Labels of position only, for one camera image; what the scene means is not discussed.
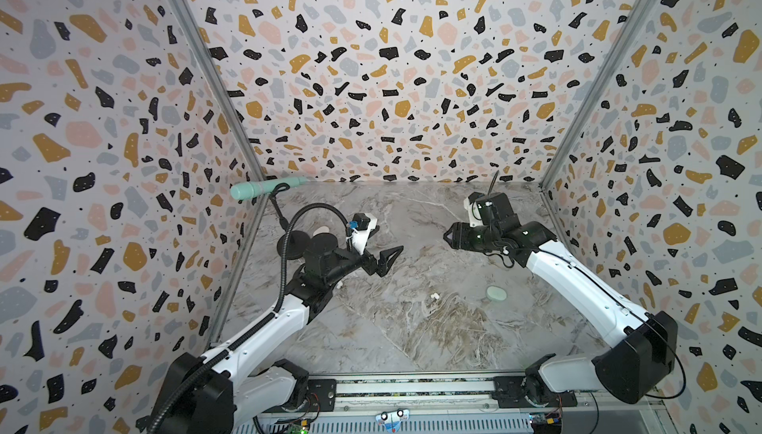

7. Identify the mint green microphone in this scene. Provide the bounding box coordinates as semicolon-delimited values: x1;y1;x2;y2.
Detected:
230;176;309;201

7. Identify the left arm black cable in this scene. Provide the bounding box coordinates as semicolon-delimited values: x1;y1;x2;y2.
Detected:
145;203;352;434

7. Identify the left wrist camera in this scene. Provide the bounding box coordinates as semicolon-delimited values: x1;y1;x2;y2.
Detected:
348;213;378;255

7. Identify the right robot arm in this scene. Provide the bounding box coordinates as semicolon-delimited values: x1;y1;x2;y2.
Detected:
444;222;685;406

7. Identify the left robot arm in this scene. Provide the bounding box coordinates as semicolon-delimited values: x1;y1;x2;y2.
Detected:
147;233;404;433

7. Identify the left corner aluminium profile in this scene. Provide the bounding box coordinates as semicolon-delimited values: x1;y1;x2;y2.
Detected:
167;0;265;180

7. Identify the mint green charging case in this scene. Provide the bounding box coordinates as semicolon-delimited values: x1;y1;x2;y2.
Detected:
485;285;507;302

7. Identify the white charging case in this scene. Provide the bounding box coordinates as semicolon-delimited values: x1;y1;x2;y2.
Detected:
313;226;331;236

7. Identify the right corner aluminium profile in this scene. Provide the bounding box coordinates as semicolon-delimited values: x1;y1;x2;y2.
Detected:
540;0;657;193

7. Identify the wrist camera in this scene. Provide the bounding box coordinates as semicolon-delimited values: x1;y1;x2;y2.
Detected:
464;192;518;229
348;213;378;255

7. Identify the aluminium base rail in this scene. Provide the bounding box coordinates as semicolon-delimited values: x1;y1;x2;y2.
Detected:
236;372;677;433

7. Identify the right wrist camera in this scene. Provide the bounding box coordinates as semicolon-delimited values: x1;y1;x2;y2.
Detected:
464;192;518;229

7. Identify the corner aluminium profile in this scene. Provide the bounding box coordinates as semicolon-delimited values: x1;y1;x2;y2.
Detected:
167;0;265;180
540;0;657;193

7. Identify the small toy car sticker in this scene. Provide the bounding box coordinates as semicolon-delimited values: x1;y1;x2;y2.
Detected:
375;409;410;434

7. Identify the black microphone stand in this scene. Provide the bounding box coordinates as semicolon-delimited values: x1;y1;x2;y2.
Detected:
268;184;311;261

